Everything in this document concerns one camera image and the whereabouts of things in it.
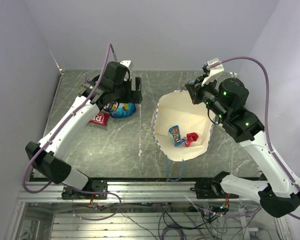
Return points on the blue M&M candy packet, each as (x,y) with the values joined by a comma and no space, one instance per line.
(175,132)

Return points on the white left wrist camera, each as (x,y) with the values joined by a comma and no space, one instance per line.
(128,64)

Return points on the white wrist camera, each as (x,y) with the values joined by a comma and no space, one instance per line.
(212,70)
(128,64)

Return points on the blue candy snack bag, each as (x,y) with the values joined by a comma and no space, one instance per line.
(121,110)

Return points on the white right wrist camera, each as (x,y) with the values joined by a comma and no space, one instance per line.
(212,70)

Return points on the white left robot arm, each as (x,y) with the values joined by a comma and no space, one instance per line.
(47,154)

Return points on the pink small candy packet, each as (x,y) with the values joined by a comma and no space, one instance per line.
(190,138)

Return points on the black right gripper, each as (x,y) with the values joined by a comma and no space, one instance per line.
(196,89)

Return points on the aluminium frame rail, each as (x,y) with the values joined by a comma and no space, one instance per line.
(128,192)

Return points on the blue checkered paper bag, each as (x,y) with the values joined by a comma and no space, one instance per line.
(176,108)

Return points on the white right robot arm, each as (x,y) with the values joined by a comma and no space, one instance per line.
(279,193)

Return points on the red REAL chips bag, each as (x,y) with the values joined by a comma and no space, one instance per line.
(101,118)

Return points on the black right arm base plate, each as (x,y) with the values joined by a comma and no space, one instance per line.
(206,188)

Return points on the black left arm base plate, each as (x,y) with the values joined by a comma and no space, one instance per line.
(99,186)

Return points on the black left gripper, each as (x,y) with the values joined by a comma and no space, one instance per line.
(134,96)

